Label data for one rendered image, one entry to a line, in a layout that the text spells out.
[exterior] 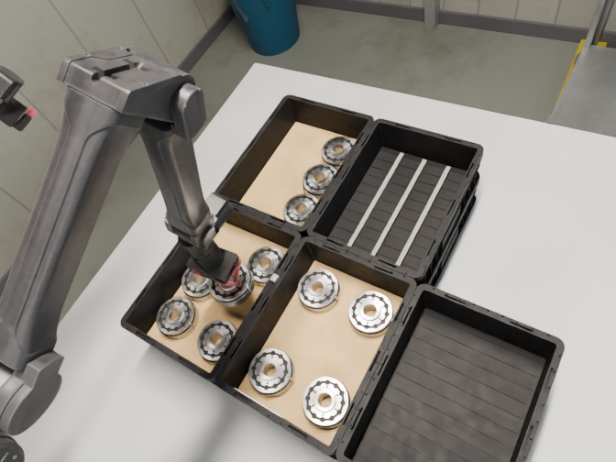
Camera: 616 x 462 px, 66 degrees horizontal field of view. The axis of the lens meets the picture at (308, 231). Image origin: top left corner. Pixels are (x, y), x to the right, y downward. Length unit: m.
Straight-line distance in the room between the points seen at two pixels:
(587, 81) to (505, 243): 1.44
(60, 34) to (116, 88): 2.28
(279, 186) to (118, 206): 1.57
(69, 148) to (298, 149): 1.01
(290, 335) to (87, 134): 0.78
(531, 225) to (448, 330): 0.43
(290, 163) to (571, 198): 0.79
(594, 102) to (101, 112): 2.33
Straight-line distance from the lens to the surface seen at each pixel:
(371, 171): 1.35
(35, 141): 2.76
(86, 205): 0.54
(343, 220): 1.28
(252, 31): 3.10
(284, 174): 1.41
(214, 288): 1.13
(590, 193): 1.51
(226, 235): 1.35
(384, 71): 2.88
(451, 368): 1.11
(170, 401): 1.38
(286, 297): 1.17
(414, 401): 1.09
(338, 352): 1.13
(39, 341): 0.61
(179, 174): 0.69
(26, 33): 2.67
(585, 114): 2.53
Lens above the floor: 1.90
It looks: 57 degrees down
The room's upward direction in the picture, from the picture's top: 23 degrees counter-clockwise
